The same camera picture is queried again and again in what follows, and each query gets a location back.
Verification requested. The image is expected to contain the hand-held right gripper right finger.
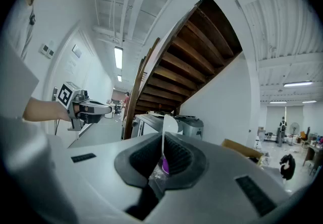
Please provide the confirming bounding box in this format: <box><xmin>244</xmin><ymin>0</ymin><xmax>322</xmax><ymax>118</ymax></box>
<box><xmin>163</xmin><ymin>132</ymin><xmax>291</xmax><ymax>224</ymax></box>

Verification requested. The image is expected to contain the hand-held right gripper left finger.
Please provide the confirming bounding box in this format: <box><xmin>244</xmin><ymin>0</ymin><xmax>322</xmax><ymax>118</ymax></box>
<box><xmin>63</xmin><ymin>132</ymin><xmax>164</xmax><ymax>224</ymax></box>

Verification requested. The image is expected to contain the standing fan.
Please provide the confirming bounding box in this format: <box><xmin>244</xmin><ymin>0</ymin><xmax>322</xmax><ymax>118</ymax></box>
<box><xmin>289</xmin><ymin>122</ymin><xmax>300</xmax><ymax>146</ymax></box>

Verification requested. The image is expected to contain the person's left forearm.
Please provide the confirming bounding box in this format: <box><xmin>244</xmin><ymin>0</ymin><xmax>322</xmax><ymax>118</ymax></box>
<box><xmin>22</xmin><ymin>96</ymin><xmax>70</xmax><ymax>122</ymax></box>

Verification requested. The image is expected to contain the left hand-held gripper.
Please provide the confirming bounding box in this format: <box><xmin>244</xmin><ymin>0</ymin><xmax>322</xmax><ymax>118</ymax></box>
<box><xmin>56</xmin><ymin>81</ymin><xmax>113</xmax><ymax>132</ymax></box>

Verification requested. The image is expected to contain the white panelled door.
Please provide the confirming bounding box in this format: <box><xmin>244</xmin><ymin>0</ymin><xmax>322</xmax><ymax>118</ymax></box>
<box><xmin>43</xmin><ymin>25</ymin><xmax>115</xmax><ymax>143</ymax></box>

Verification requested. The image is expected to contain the person's white shirt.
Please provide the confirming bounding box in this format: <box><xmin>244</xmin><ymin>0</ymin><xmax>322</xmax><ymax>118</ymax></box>
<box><xmin>1</xmin><ymin>0</ymin><xmax>84</xmax><ymax>121</ymax></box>

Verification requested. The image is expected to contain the grey rounded appliance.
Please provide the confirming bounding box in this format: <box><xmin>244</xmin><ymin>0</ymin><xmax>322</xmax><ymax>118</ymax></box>
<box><xmin>176</xmin><ymin>116</ymin><xmax>204</xmax><ymax>141</ymax></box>

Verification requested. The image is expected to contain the white and grey washing machine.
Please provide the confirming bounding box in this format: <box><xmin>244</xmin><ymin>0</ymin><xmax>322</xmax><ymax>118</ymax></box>
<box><xmin>131</xmin><ymin>113</ymin><xmax>179</xmax><ymax>140</ymax></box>

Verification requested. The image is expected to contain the white plastic spoon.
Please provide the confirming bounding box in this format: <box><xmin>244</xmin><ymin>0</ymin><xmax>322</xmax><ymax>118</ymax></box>
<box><xmin>160</xmin><ymin>114</ymin><xmax>184</xmax><ymax>168</ymax></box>

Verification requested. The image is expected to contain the dark wooden staircase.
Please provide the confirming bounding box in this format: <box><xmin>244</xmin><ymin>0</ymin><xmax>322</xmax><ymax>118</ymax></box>
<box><xmin>122</xmin><ymin>0</ymin><xmax>243</xmax><ymax>141</ymax></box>

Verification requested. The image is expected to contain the brown cardboard box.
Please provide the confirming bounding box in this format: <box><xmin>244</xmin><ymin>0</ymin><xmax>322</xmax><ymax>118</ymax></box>
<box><xmin>221</xmin><ymin>138</ymin><xmax>264</xmax><ymax>166</ymax></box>

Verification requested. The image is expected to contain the grey door plaque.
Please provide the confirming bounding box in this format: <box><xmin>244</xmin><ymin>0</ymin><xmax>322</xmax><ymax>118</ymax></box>
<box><xmin>72</xmin><ymin>44</ymin><xmax>83</xmax><ymax>59</ymax></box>

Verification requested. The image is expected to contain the black bag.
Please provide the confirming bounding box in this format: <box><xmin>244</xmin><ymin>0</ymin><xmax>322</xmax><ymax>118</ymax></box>
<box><xmin>279</xmin><ymin>153</ymin><xmax>296</xmax><ymax>181</ymax></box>

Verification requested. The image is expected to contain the brown wooden desk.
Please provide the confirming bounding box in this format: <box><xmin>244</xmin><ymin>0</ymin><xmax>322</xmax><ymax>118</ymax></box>
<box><xmin>302</xmin><ymin>142</ymin><xmax>323</xmax><ymax>176</ymax></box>

